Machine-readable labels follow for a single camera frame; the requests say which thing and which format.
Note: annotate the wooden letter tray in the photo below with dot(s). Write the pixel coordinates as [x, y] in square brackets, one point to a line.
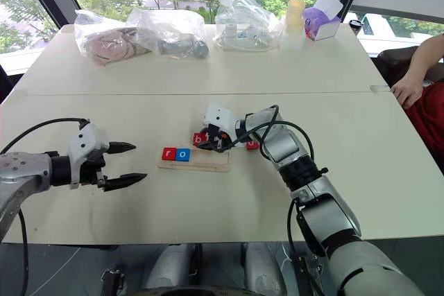
[204, 164]

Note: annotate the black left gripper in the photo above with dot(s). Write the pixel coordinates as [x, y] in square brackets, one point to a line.
[91, 169]

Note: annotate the plastic bag with pink cloth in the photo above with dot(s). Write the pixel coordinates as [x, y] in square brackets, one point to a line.
[104, 44]

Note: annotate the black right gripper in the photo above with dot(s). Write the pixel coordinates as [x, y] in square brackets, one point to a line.
[216, 136]

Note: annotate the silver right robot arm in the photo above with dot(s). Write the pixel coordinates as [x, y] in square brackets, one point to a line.
[284, 145]

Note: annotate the red letter block r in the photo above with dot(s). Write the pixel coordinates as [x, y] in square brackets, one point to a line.
[169, 154]

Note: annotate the purple tissue box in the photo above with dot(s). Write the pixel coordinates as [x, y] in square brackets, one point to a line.
[320, 24]

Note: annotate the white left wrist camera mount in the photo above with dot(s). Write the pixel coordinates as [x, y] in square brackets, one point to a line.
[85, 140]

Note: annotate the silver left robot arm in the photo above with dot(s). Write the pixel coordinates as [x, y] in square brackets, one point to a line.
[24, 171]

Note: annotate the blue letter block o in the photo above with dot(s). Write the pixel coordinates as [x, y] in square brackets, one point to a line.
[182, 154]

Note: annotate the dark rounded robot part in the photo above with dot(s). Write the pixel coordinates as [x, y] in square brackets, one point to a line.
[187, 292]

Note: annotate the person's bare forearm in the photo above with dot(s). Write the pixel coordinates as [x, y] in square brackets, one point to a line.
[428, 55]

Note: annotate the black chair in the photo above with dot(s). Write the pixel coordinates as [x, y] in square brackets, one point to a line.
[392, 63]

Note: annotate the black bracket under table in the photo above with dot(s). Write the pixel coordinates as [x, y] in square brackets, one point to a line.
[112, 282]

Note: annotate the plastic bag with grey device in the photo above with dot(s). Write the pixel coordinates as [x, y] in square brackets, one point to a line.
[173, 37]

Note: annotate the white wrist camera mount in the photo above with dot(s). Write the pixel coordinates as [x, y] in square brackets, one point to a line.
[85, 140]
[220, 115]

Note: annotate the person's bare hand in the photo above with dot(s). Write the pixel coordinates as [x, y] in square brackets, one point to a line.
[409, 89]

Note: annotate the silver robot leg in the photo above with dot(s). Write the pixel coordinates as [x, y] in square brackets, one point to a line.
[170, 266]
[263, 268]

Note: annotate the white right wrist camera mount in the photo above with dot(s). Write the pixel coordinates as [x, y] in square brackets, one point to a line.
[220, 115]

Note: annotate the red letter block b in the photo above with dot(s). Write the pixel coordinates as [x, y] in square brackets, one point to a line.
[198, 139]

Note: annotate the plastic bag with white parts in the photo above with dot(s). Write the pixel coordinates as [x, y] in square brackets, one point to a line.
[243, 22]

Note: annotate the small dark round lid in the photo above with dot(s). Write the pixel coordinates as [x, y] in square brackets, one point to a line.
[355, 24]

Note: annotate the person's red garment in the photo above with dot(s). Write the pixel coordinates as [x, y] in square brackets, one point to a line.
[430, 119]

